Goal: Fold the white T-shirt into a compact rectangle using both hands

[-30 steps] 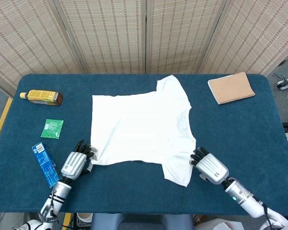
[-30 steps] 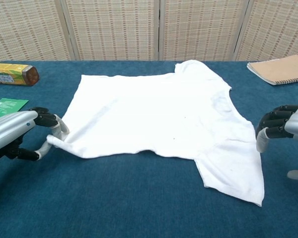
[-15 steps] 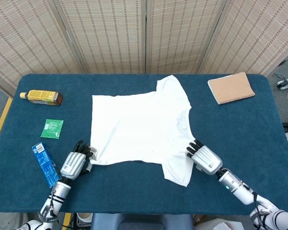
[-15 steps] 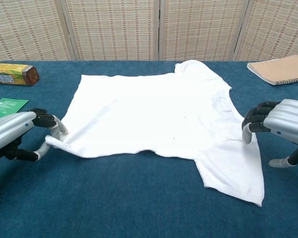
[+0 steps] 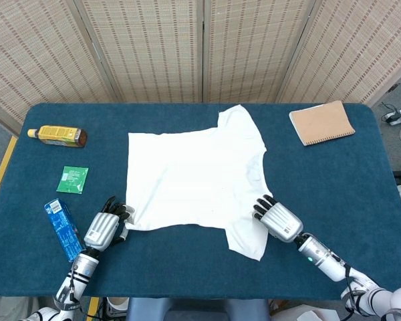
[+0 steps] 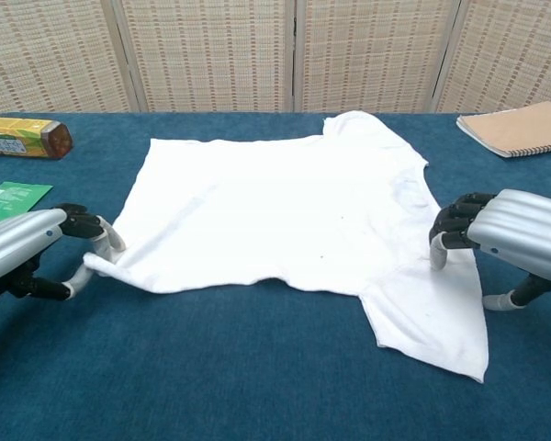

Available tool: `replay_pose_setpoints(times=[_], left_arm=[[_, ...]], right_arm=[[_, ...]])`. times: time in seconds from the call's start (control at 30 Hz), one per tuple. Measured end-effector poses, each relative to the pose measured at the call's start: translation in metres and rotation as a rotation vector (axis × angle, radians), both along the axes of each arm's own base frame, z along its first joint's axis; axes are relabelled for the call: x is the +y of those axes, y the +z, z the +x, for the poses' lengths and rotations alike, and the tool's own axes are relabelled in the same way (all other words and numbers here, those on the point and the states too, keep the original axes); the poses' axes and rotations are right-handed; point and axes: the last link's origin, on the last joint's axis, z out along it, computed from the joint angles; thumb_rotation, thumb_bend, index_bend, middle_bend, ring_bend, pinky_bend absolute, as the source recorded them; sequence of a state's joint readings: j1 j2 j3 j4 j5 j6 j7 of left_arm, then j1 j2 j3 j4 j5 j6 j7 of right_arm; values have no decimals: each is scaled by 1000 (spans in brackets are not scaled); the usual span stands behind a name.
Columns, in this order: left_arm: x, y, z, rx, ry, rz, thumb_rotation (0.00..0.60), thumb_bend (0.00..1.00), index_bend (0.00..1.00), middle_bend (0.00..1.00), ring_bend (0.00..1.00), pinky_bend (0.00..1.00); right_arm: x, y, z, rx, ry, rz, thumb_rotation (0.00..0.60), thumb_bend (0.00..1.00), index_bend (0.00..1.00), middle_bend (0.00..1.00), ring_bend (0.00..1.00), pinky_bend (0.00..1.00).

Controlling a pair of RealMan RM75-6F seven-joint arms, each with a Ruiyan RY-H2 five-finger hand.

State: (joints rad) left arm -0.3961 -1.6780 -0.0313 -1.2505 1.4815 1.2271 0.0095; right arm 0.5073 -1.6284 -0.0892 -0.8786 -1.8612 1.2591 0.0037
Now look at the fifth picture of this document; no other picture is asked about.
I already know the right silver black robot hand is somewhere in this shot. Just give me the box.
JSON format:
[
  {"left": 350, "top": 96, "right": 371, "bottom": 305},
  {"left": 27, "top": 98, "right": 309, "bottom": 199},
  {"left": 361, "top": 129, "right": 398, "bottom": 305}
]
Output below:
[{"left": 252, "top": 195, "right": 304, "bottom": 244}]

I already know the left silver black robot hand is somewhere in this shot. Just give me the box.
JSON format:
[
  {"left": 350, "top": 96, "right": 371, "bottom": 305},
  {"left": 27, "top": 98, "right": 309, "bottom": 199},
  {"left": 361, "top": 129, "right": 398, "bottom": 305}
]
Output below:
[{"left": 83, "top": 196, "right": 136, "bottom": 252}]

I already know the white t-shirt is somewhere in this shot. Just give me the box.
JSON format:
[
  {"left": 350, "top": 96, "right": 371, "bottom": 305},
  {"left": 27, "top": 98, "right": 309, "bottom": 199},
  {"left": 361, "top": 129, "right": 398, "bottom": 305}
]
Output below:
[{"left": 124, "top": 104, "right": 274, "bottom": 261}]

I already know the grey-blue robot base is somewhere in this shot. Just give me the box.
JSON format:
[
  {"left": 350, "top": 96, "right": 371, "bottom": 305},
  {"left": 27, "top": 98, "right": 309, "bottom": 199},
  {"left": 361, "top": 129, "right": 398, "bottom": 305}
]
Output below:
[{"left": 125, "top": 297, "right": 270, "bottom": 321}]

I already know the blue cardboard box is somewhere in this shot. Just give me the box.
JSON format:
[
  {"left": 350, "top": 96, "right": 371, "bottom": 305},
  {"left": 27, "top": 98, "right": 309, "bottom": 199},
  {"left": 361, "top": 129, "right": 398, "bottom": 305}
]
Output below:
[{"left": 43, "top": 198, "right": 87, "bottom": 263}]

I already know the green sachet packet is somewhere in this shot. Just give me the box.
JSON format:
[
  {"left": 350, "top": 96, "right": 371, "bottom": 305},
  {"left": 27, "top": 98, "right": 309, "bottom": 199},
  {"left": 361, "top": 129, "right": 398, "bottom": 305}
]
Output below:
[{"left": 55, "top": 165, "right": 90, "bottom": 195}]

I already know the yellow floor tape strip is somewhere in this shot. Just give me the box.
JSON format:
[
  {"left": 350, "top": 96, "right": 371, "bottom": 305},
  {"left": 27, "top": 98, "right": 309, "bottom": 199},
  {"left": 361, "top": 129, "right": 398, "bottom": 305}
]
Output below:
[
  {"left": 86, "top": 296, "right": 100, "bottom": 321},
  {"left": 0, "top": 135, "right": 18, "bottom": 218}
]

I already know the white paper sheet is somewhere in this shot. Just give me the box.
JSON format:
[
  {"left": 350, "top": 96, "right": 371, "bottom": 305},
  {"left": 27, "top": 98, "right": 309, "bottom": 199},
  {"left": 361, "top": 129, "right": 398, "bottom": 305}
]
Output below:
[{"left": 272, "top": 302, "right": 340, "bottom": 321}]

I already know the brown spiral notebook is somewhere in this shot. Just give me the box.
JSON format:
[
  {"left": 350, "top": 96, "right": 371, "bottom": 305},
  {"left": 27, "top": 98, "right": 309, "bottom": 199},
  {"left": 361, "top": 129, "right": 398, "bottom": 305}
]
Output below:
[{"left": 288, "top": 100, "right": 356, "bottom": 147}]

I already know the tea bottle with yellow label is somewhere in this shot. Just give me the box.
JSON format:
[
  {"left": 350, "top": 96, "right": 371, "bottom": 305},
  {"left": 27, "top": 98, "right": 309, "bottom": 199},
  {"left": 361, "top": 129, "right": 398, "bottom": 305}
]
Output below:
[{"left": 27, "top": 124, "right": 88, "bottom": 148}]

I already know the blue table cloth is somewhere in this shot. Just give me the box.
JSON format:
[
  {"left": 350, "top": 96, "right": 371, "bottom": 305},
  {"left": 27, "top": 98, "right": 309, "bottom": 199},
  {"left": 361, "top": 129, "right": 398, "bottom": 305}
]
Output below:
[{"left": 0, "top": 102, "right": 401, "bottom": 302}]

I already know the woven bamboo folding screen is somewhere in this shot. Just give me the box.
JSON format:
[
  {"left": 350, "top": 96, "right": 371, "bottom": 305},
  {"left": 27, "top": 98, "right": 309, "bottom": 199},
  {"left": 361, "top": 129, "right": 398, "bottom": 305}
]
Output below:
[{"left": 0, "top": 0, "right": 401, "bottom": 136}]

